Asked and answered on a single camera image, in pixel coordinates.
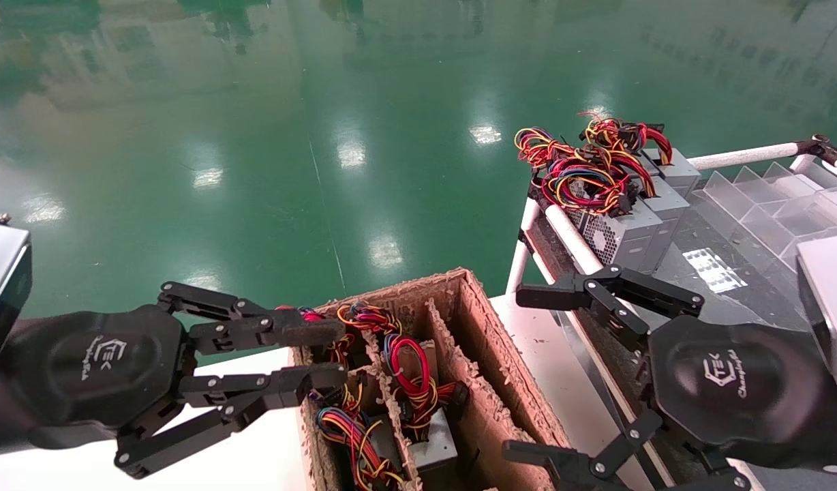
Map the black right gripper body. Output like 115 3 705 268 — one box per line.
647 315 828 471

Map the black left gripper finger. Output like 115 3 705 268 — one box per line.
114 361 350 479
158 281 347 356

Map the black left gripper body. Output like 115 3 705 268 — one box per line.
0 303 192 451

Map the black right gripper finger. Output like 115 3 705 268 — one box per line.
502 408 753 491
516 265 705 353

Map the brown cardboard box with dividers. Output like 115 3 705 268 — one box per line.
289 267 577 491

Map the clear acrylic divider tray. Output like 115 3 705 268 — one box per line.
701 160 837 271

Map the white tube crossbar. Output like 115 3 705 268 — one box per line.
688 141 801 171

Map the black tube connector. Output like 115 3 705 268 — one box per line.
793 134 837 168

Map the back-left boxed wire bundle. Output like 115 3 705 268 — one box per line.
299 307 355 370

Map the back-middle boxed wire bundle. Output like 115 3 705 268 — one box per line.
337 302 403 342

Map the thin white frame bar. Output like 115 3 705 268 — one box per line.
531 251 557 284

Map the white tube frame leg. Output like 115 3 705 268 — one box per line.
506 198 542 294

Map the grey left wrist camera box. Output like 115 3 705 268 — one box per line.
0 213 33 370

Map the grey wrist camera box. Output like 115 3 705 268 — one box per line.
0 213 33 370
797 234 837 388

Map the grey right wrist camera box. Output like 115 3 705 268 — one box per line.
797 234 837 388

